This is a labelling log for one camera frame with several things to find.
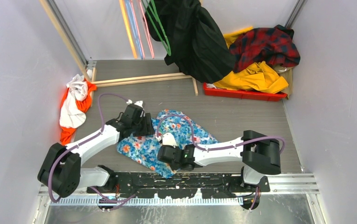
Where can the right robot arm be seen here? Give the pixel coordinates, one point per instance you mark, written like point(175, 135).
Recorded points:
point(259, 153)

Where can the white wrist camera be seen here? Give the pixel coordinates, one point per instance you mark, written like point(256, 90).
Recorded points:
point(167, 139)
point(139, 103)

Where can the black pleated skirt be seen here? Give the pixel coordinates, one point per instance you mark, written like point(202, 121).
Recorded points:
point(198, 47)

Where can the wooden clothes rack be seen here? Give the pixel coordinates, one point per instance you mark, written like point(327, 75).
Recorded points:
point(90, 71)

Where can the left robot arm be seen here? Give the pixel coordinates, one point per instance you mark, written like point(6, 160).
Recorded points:
point(62, 170)

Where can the blue patterned garment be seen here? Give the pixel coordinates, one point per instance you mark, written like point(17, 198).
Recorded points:
point(171, 128)

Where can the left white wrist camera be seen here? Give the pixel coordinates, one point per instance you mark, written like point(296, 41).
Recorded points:
point(139, 103)

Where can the orange hanger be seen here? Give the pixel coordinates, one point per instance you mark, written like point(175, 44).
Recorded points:
point(128, 27)

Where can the red plaid shirt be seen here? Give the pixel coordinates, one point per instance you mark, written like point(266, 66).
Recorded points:
point(274, 46)

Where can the red plastic bin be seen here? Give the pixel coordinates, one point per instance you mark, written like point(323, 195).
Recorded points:
point(251, 95)

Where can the blue hanger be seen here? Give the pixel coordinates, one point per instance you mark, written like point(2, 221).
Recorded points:
point(134, 27)

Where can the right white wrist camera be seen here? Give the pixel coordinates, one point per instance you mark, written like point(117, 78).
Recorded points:
point(167, 139)

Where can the yellow garment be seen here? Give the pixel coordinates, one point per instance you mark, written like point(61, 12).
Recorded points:
point(257, 77)

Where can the pink hanger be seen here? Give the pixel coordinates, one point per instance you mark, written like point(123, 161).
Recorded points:
point(143, 27)

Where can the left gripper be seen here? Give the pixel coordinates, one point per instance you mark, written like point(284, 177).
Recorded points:
point(147, 129)

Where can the aluminium frame post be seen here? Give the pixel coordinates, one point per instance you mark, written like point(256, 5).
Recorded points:
point(67, 33)

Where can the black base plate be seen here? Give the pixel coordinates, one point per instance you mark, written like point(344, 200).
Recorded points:
point(181, 185)

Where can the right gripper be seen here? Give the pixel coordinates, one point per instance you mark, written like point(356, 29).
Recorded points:
point(174, 167)

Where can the white and orange clothes pile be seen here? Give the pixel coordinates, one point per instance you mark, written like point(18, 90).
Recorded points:
point(75, 103)

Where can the green hanger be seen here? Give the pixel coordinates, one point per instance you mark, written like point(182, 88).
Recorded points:
point(151, 12)

